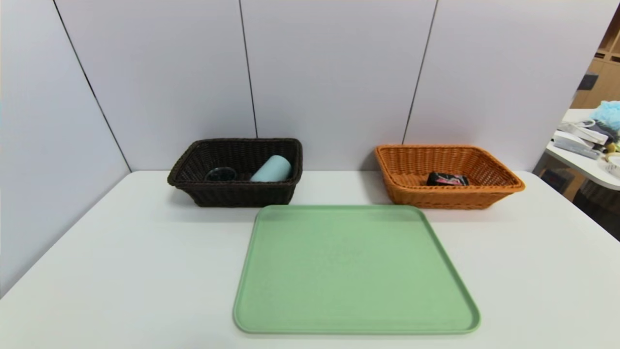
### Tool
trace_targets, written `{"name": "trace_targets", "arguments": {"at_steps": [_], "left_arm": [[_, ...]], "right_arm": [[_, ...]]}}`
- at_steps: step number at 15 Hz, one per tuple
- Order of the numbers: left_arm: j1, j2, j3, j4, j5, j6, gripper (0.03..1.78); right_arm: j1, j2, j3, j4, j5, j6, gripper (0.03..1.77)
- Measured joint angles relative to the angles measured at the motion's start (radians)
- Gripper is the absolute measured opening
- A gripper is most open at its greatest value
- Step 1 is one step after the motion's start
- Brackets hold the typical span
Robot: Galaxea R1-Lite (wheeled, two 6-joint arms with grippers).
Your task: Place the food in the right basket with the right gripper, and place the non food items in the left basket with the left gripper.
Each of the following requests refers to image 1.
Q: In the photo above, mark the blue-grey plastic tumbler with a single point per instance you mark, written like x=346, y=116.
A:
x=271, y=169

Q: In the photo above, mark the dark brown wicker basket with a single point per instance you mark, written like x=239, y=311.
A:
x=232, y=194

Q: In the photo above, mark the white side table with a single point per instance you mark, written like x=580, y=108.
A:
x=581, y=167

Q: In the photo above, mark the glass cup with black holder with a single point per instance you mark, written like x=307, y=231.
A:
x=220, y=174

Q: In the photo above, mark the orange wicker basket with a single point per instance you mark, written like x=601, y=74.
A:
x=411, y=189

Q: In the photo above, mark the light blue fluffy cloth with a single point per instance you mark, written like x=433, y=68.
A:
x=609, y=115

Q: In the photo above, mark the wooden shelving unit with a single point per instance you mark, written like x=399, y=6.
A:
x=605, y=72

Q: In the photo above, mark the light green plastic tray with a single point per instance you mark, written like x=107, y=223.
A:
x=353, y=276

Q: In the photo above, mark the white power strip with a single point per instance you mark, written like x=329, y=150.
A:
x=576, y=146

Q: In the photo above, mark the white flat box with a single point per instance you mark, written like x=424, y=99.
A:
x=587, y=132

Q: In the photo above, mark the black pink chewing gum box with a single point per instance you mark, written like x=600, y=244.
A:
x=447, y=179

